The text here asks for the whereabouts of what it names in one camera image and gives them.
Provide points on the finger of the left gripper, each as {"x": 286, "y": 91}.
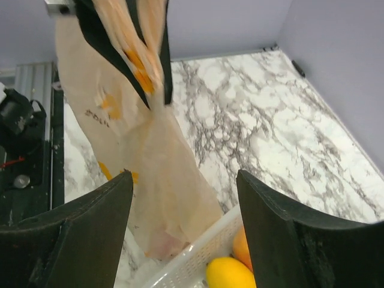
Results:
{"x": 96, "y": 36}
{"x": 148, "y": 52}

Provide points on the orange peach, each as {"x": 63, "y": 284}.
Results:
{"x": 240, "y": 248}

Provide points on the orange banana-print plastic bag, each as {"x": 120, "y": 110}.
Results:
{"x": 172, "y": 204}

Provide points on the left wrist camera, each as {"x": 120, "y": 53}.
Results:
{"x": 60, "y": 7}

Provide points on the small black wall object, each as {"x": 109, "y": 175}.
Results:
{"x": 298, "y": 68}

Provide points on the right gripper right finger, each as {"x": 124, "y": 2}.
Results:
{"x": 294, "y": 245}

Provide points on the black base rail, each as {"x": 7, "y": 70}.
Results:
{"x": 34, "y": 184}

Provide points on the aluminium frame rail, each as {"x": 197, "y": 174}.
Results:
{"x": 31, "y": 80}

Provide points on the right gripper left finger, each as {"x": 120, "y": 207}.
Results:
{"x": 77, "y": 244}

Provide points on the white plastic basket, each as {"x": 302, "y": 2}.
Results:
{"x": 188, "y": 269}

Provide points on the yellow lemon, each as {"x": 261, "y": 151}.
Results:
{"x": 228, "y": 272}

